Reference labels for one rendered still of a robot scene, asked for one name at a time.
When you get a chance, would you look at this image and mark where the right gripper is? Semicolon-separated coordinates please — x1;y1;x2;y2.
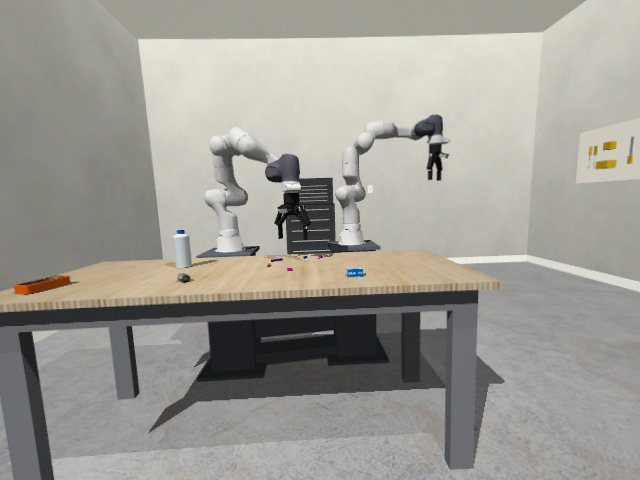
274;193;311;240

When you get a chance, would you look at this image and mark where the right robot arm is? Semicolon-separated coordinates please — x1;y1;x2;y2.
204;127;301;253

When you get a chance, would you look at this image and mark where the orange rectangular block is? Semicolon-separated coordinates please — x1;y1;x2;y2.
14;275;70;295

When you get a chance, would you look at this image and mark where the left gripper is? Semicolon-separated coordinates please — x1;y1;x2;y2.
427;144;443;181

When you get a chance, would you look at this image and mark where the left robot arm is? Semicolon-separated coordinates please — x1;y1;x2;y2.
335;114;451;245

